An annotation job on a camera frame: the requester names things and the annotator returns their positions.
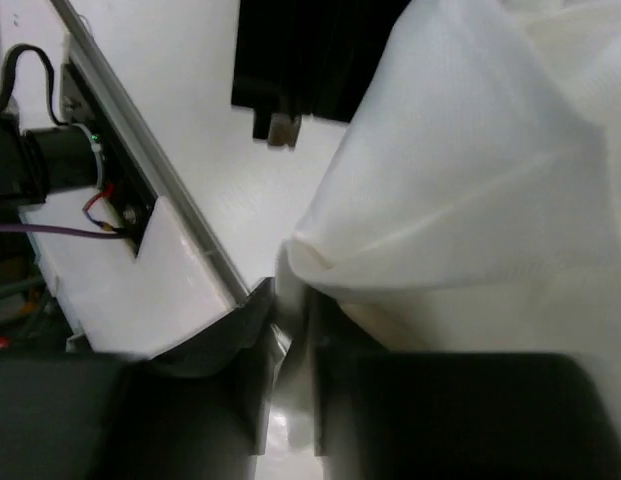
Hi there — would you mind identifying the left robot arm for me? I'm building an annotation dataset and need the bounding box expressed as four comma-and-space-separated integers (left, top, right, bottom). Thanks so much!
231, 0, 408, 148

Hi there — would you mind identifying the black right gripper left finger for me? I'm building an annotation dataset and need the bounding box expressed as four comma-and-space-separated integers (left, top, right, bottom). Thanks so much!
0, 279, 273, 479

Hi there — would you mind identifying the aluminium table rail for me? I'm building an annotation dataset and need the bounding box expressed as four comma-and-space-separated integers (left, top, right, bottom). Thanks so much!
50, 0, 249, 304

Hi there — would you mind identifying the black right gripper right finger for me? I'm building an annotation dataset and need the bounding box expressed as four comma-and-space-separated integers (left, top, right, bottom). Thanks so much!
307, 292, 621, 479

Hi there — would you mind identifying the white pleated skirt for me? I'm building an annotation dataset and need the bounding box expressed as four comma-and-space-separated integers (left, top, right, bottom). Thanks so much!
276, 1, 621, 434

